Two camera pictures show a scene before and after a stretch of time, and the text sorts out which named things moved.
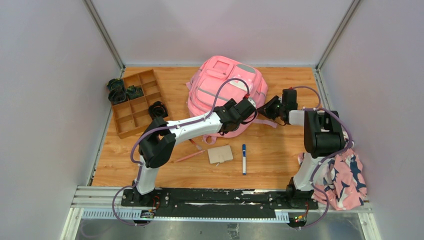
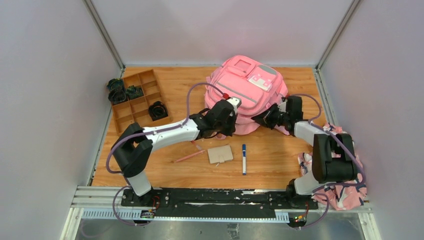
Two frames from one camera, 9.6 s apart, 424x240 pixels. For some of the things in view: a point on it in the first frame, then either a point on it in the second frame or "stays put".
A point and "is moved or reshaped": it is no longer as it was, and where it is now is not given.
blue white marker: x=244 y=159 stays put
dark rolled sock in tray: x=133 y=92 stays put
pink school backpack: x=219 y=79 is moved or reshaped
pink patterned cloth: x=345 y=172 stays put
